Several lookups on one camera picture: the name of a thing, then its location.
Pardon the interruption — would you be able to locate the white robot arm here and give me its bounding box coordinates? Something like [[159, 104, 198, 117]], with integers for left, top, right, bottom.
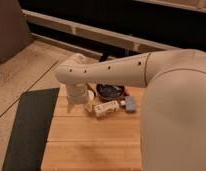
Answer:
[[56, 49, 206, 171]]

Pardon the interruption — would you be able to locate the dark bowl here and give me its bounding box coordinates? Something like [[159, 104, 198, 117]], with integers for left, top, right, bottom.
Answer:
[[96, 84, 124, 101]]

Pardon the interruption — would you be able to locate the white cup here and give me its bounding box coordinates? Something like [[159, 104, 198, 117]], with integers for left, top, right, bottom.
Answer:
[[84, 90, 95, 113]]

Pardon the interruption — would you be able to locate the black floor mat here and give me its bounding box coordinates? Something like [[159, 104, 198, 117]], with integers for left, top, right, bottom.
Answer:
[[2, 88, 59, 171]]

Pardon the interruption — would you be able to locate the grey couch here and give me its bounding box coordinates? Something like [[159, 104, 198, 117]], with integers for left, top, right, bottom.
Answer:
[[0, 0, 33, 63]]

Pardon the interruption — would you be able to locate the white window frame rail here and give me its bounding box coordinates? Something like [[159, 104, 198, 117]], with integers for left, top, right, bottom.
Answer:
[[22, 9, 175, 53]]

